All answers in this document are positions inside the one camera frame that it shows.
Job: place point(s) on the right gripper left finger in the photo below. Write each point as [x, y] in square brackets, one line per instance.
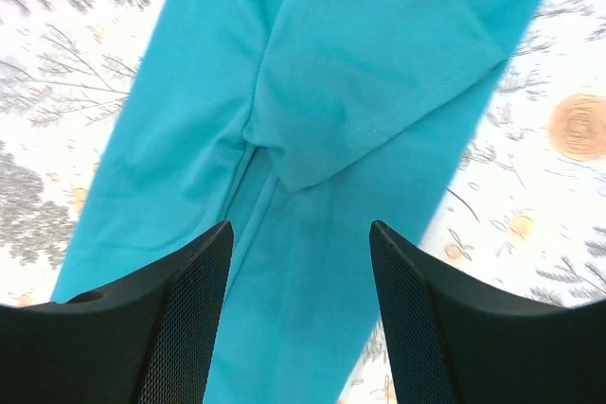
[147, 337]

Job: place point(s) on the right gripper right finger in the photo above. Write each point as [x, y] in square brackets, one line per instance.
[454, 339]

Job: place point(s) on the teal t shirt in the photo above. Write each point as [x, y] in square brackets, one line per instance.
[301, 122]

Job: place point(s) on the floral patterned table mat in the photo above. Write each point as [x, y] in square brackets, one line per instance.
[524, 211]

